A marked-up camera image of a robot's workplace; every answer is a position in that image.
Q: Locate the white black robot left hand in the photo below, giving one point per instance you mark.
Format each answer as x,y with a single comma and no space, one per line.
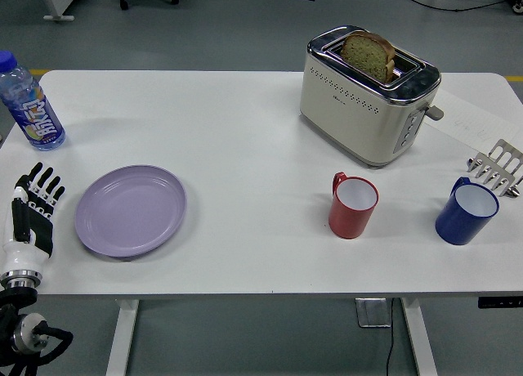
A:
25,225

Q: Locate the purple round plate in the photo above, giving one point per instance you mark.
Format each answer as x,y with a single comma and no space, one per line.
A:
130,210

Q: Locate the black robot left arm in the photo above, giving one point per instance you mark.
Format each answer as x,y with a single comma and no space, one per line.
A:
20,331

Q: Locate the blue capped drink bottle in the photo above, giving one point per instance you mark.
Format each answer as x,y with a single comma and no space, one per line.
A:
34,114

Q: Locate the white table leg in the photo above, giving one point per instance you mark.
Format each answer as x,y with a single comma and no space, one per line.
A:
418,337
122,337

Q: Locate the white desk leg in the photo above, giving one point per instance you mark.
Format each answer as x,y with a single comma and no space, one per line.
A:
59,2

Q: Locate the red mug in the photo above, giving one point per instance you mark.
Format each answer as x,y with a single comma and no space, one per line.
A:
352,212

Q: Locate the cream silver toaster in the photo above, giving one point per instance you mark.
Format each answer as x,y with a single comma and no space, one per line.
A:
363,110

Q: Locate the grey box under table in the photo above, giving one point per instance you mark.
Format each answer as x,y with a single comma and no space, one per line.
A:
372,312

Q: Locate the brown bread slice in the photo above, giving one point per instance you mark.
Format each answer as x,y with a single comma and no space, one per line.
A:
367,57

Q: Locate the blue mug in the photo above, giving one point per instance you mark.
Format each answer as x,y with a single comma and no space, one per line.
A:
466,216

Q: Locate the white paper sheet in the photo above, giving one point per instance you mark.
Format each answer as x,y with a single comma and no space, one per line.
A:
470,116

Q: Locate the silver metal rack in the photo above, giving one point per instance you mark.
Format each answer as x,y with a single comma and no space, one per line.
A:
500,167

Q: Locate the black desk control panel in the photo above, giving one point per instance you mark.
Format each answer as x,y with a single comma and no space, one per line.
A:
500,302

